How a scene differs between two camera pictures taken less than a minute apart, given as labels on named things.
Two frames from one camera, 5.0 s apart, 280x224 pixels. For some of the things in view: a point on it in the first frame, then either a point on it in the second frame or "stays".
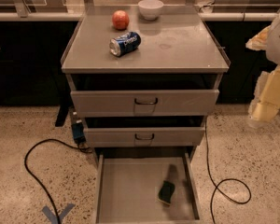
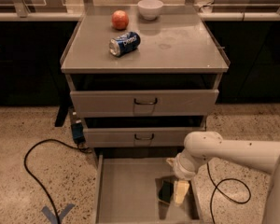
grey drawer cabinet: [151, 104] stays
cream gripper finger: [259, 41] → [171, 161]
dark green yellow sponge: [165, 192] stays
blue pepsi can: [122, 45] stays
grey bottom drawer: [127, 189] stays
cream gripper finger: [262, 111] → [180, 189]
